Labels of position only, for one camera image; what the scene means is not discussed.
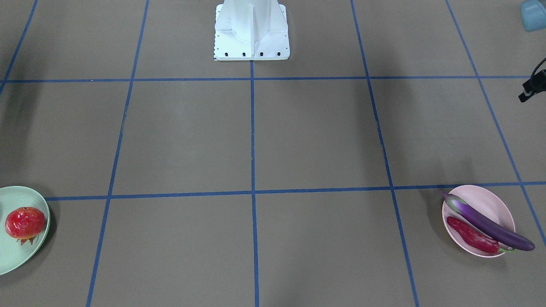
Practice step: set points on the white camera mast base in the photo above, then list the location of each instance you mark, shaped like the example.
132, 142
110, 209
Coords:
251, 30

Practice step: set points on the red chili pepper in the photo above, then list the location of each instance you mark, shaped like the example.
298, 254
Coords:
475, 238

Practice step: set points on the green plate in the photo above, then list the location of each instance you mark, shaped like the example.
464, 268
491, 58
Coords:
12, 254

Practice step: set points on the purple eggplant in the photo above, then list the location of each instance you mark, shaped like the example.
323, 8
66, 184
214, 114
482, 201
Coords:
506, 238

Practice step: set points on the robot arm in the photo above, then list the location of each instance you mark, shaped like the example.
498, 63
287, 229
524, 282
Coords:
533, 15

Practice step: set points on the pink plate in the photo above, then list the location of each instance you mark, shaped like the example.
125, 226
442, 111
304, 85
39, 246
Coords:
481, 210

